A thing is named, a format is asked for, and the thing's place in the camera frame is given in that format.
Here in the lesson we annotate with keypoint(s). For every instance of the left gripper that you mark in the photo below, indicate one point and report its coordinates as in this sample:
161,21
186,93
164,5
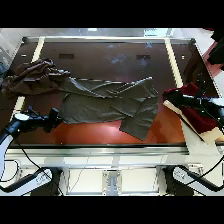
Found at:
51,120

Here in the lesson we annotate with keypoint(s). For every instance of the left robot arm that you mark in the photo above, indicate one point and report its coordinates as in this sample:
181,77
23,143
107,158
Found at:
7,133

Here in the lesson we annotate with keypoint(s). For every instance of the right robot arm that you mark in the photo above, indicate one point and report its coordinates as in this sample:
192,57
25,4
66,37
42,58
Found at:
213,106

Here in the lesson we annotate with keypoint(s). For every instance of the brown garment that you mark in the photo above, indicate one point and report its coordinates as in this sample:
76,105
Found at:
31,78

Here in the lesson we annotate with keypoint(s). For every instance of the olive green shirt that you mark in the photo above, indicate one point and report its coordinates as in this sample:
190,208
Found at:
100,103

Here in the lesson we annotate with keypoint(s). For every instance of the dark red garment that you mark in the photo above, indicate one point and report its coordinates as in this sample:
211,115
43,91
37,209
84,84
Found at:
200,120

